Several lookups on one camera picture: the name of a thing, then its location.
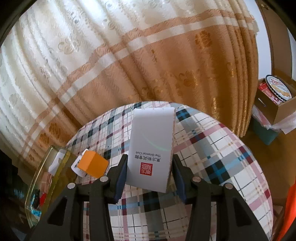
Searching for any red toy block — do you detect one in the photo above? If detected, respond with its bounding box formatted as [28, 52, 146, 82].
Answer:
[39, 193, 47, 207]

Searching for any white rounded box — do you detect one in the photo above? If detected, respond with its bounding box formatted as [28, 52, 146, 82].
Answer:
[48, 150, 66, 176]

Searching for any orange cube block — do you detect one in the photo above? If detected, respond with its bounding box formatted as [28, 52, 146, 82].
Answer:
[78, 151, 109, 179]

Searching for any white box red seal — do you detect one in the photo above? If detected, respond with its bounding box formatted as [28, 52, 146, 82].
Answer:
[126, 107, 176, 193]

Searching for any teal toy brick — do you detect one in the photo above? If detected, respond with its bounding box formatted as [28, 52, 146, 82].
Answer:
[31, 189, 42, 217]

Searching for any gold metal tin tray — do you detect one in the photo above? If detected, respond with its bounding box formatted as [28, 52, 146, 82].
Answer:
[25, 146, 77, 227]

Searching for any small white barcode box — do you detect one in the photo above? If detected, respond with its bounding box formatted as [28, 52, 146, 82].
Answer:
[71, 149, 88, 177]

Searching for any orange cloth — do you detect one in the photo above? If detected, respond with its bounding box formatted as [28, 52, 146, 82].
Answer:
[276, 184, 295, 240]

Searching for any plaid tablecloth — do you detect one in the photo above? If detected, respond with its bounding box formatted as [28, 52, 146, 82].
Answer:
[64, 101, 275, 241]

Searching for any teal waste bin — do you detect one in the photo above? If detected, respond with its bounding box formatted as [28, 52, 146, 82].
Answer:
[251, 117, 280, 146]

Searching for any cardboard box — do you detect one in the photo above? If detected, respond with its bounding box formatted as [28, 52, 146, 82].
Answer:
[254, 74, 295, 125]

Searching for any red snack package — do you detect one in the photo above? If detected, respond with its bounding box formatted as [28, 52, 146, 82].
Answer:
[258, 82, 282, 105]

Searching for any round cookie tin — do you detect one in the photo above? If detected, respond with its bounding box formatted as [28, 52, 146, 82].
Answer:
[265, 75, 293, 102]

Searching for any brown wooden door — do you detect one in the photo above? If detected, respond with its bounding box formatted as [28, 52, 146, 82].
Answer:
[256, 1, 292, 80]

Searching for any cream and tan curtain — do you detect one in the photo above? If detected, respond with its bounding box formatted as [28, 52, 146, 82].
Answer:
[1, 1, 258, 168]

